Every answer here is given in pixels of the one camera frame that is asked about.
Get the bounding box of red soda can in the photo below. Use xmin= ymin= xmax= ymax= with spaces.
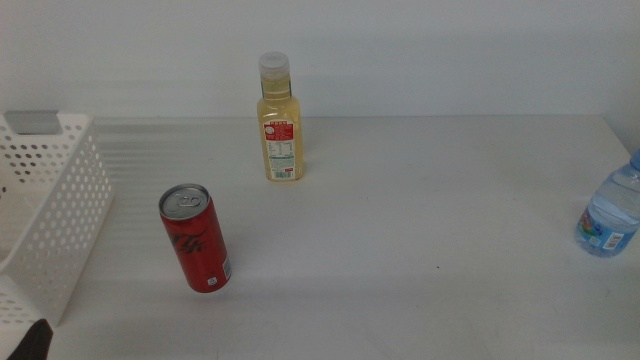
xmin=158 ymin=183 xmax=233 ymax=294

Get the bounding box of yellow juice bottle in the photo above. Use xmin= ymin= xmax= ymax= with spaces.
xmin=256 ymin=50 xmax=305 ymax=183

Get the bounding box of blue-capped water bottle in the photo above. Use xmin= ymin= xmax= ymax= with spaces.
xmin=574 ymin=148 xmax=640 ymax=259

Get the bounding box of white perforated plastic basket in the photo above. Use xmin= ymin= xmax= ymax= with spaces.
xmin=0 ymin=110 xmax=114 ymax=346

